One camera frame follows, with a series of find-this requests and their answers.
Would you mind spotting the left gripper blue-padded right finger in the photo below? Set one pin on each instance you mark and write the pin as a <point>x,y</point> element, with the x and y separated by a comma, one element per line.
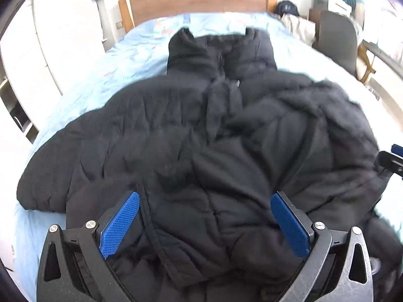
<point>336,264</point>

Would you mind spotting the wooden headboard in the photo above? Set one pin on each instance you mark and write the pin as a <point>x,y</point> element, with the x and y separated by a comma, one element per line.
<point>136,12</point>

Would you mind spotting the black puffer jacket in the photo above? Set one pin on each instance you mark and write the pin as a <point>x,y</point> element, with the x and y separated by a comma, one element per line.
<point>205,146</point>

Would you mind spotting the white sliding-door wardrobe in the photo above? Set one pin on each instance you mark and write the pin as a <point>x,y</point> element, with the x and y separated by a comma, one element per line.
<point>50,49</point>

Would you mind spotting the cream cloth pile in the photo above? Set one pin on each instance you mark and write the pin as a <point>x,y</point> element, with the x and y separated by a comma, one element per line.
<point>303,29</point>

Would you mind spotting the dark blue backpack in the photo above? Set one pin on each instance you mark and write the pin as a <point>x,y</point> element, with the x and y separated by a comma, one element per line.
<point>286,7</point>

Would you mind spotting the white printer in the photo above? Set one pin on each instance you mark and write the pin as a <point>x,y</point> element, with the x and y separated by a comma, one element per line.
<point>336,6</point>

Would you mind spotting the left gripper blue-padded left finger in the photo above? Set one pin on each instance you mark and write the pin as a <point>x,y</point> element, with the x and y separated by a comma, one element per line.
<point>118,226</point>

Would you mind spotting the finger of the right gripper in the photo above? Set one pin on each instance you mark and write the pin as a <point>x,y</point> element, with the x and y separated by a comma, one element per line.
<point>392,160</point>

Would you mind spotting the light blue cartoon bedspread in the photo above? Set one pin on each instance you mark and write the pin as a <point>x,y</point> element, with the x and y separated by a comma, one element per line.
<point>143,54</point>

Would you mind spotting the grey office chair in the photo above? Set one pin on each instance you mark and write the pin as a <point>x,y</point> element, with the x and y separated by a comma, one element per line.
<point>337,40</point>

